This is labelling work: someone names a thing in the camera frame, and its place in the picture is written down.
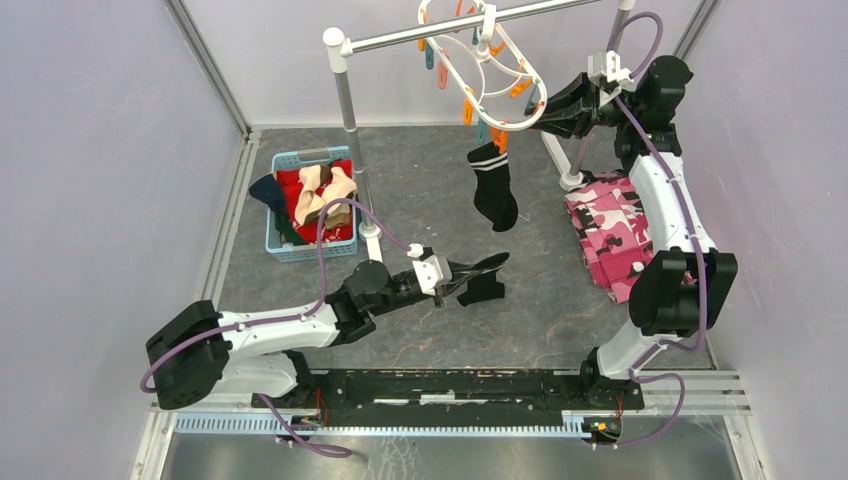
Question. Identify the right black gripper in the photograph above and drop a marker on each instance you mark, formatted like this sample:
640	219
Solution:
561	116

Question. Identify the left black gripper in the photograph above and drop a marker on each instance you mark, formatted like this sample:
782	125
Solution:
457	280

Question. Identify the black white-striped sock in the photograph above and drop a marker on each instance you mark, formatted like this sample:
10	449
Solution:
493	197

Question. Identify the pink camouflage bag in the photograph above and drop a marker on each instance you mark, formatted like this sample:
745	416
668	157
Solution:
613	232

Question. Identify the white clip hanger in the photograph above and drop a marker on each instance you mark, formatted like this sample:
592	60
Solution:
484	63

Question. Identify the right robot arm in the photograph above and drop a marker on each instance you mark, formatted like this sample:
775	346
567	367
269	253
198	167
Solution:
679	295

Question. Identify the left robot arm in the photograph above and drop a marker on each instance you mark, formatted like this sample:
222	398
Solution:
203	352

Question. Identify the teal clothespin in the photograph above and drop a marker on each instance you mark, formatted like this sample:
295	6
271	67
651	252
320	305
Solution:
482	133
430	58
532	101

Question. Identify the pink clothespin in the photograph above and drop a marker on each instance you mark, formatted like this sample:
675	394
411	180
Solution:
442	76

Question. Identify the beige sock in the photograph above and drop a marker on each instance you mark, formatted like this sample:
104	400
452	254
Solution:
321	184

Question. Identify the red sock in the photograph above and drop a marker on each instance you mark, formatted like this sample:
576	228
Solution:
338	222

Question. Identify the light blue plastic basket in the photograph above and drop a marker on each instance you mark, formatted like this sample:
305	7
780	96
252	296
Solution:
287	252

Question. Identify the navy blue sock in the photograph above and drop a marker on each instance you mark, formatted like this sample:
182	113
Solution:
269	192

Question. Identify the silver white drying rack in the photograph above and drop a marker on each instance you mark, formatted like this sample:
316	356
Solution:
340	48

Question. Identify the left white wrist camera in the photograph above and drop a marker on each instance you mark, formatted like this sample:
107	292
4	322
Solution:
432	270

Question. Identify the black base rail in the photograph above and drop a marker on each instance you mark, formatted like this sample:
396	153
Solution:
459	398

